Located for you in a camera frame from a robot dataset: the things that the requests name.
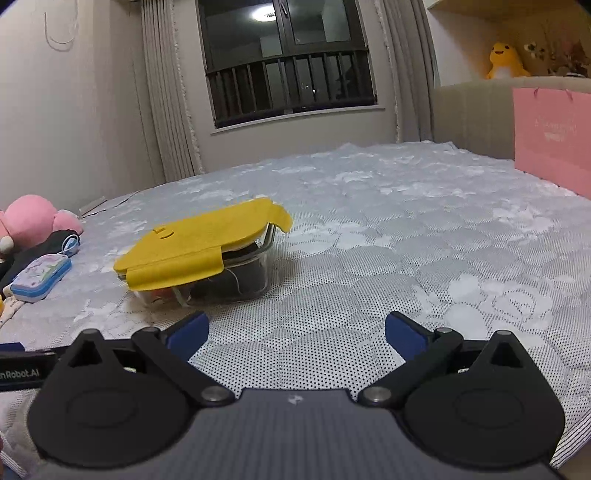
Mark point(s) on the pink plush toy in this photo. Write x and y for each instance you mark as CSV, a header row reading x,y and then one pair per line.
x,y
30,220

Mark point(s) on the dried flower decoration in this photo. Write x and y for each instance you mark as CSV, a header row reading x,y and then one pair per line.
x,y
569,60

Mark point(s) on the beige curtain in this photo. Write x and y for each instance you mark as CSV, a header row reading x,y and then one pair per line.
x,y
174,131
413,65

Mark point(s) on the small blue white pouch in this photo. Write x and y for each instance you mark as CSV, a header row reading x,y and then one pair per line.
x,y
70,246

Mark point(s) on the dark window with railing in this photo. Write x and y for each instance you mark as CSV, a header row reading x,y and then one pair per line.
x,y
266,59

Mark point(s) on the red plastic figure toy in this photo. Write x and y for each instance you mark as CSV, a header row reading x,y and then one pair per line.
x,y
162,295

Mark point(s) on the blue floral pencil case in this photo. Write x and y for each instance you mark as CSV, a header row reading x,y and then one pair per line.
x,y
35,281

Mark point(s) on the black plush cat toy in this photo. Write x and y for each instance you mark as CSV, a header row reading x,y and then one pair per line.
x,y
244,276

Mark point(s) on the beige curtain right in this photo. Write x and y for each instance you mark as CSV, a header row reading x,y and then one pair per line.
x,y
413,65

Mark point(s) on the grey floral mattress cover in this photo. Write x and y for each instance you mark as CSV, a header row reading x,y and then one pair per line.
x,y
446,236

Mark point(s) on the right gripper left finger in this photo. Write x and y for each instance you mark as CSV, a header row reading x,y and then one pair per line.
x,y
169,351

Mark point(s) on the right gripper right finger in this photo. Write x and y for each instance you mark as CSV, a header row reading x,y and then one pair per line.
x,y
427,354

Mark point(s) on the black cloth item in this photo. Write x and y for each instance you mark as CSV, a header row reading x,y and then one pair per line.
x,y
54,244

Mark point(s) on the yellow plush duck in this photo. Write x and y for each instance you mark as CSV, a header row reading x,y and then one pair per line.
x,y
506,63

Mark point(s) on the yellow container lid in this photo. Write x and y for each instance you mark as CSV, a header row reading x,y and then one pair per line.
x,y
191,249

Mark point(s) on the beige curtain left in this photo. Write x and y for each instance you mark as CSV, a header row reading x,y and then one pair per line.
x,y
174,131

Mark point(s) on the pink paper gift bag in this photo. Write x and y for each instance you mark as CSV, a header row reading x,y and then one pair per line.
x,y
552,136

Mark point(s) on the clear glass divided container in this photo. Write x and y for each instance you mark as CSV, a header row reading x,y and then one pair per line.
x,y
158,269

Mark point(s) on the beige upholstered headboard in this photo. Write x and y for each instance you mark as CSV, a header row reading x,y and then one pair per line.
x,y
479,116

